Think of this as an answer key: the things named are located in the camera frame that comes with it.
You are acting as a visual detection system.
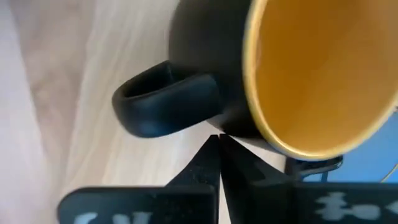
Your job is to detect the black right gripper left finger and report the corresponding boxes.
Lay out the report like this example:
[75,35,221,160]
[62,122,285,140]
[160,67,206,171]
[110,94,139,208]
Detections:
[57,134,221,224]

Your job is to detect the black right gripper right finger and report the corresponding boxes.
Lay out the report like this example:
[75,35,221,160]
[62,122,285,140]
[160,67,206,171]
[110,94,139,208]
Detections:
[218,133,398,224]

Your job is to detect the black mug yellow interior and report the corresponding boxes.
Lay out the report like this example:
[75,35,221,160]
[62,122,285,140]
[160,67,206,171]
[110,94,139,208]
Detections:
[111,0,398,162]

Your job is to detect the black metal table frame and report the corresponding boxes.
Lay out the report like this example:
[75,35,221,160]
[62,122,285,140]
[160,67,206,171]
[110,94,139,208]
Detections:
[284,154,345,183]

